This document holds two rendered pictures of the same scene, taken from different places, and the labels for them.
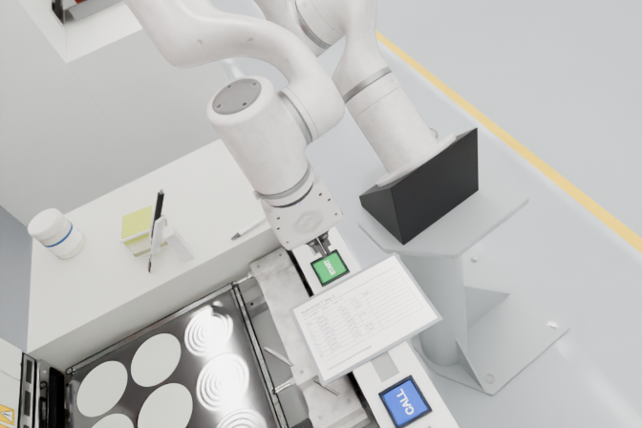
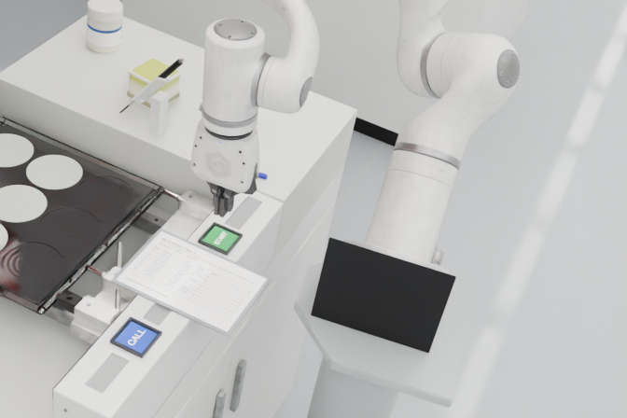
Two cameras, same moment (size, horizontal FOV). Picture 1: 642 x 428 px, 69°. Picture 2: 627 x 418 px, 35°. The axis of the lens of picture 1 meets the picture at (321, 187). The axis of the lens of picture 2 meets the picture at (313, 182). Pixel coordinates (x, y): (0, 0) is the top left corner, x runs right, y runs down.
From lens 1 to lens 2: 0.93 m
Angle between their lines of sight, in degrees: 20
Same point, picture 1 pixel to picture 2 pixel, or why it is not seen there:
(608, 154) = not seen: outside the picture
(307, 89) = (280, 68)
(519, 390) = not seen: outside the picture
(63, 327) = (32, 86)
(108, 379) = (14, 149)
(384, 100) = (413, 177)
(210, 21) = not seen: outside the picture
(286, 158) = (228, 95)
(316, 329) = (156, 255)
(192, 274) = (143, 147)
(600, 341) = not seen: outside the picture
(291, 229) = (203, 157)
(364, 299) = (207, 275)
